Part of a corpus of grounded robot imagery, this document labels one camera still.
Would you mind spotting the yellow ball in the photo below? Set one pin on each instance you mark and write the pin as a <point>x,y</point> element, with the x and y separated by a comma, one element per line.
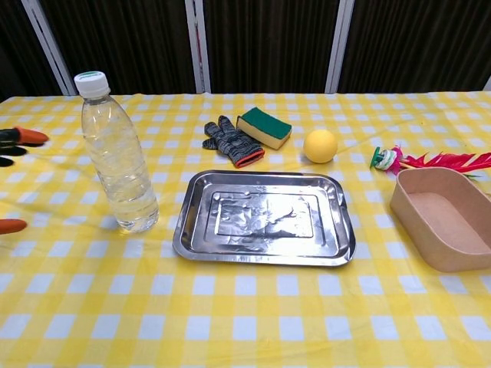
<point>320,146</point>

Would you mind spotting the red feather shuttlecock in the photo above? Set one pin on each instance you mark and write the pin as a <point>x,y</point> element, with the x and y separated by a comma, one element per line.
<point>441,160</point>

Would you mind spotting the white frame post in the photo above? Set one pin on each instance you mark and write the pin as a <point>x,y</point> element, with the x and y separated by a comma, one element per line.
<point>48,46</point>
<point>488,85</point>
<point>339,46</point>
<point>197,46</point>

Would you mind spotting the brown rectangular box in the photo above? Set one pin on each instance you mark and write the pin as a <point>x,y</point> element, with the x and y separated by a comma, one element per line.
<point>441,218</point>

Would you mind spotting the yellow white checkered tablecloth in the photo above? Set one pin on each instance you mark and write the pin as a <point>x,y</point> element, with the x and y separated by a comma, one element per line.
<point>230,306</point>

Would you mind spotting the grey striped knit glove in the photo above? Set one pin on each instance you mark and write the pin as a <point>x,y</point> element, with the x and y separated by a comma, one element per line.
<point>234,145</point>

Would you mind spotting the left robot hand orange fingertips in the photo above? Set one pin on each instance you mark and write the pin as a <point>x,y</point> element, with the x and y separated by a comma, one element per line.
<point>23,135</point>

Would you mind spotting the transparent water bottle white cap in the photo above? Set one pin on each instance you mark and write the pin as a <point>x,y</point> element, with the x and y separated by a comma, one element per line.
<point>119,172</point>

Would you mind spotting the rectangular metal tray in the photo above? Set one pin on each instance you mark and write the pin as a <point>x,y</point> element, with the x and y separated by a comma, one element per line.
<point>264,218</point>

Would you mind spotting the yellow sponge green scouring pad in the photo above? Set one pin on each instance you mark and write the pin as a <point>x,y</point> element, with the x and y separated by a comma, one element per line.
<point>264,124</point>

